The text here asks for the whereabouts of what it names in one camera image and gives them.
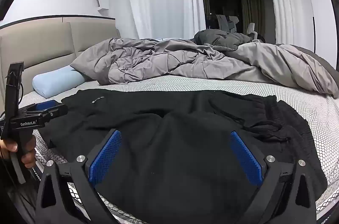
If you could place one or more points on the light blue pillow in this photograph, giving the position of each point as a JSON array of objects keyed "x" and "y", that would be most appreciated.
[{"x": 55, "y": 82}]

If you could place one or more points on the beige padded headboard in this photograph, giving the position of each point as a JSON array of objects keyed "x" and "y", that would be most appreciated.
[{"x": 47, "y": 49}]

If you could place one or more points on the white honeycomb mesh mattress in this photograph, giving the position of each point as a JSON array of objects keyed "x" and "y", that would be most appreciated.
[{"x": 185, "y": 83}]

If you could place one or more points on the person's left hand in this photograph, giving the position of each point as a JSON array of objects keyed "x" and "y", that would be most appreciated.
[{"x": 9, "y": 146}]

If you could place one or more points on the white office chair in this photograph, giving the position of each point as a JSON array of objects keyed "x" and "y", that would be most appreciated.
[{"x": 251, "y": 29}]

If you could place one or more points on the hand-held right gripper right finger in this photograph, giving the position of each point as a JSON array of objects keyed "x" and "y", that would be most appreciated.
[{"x": 246, "y": 157}]

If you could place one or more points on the dark grey blanket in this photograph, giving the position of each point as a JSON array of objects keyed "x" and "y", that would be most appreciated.
[{"x": 219, "y": 40}]

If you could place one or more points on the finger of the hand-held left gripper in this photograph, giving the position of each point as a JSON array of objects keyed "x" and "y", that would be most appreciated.
[
  {"x": 46, "y": 104},
  {"x": 55, "y": 112}
]

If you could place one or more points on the black pants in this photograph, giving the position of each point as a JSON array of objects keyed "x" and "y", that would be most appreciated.
[{"x": 169, "y": 134}]

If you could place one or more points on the grey draped chair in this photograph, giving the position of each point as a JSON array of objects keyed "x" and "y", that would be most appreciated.
[{"x": 225, "y": 22}]

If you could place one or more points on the grey quilted duvet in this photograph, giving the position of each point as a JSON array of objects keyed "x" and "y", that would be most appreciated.
[{"x": 159, "y": 59}]

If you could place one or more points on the beige curtain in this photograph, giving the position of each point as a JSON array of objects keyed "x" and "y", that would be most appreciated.
[{"x": 251, "y": 9}]

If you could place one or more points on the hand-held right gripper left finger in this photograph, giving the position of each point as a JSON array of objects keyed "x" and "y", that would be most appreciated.
[{"x": 106, "y": 155}]

